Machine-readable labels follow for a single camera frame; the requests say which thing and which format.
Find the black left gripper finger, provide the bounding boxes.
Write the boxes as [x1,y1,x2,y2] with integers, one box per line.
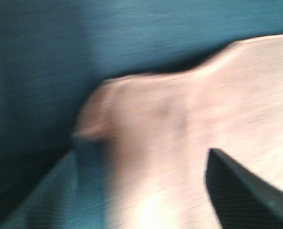
[205,148,283,229]

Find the brown towel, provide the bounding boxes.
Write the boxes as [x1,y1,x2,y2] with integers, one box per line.
[73,35,283,229]

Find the black table cloth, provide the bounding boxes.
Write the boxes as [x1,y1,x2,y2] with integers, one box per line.
[0,0,283,229]

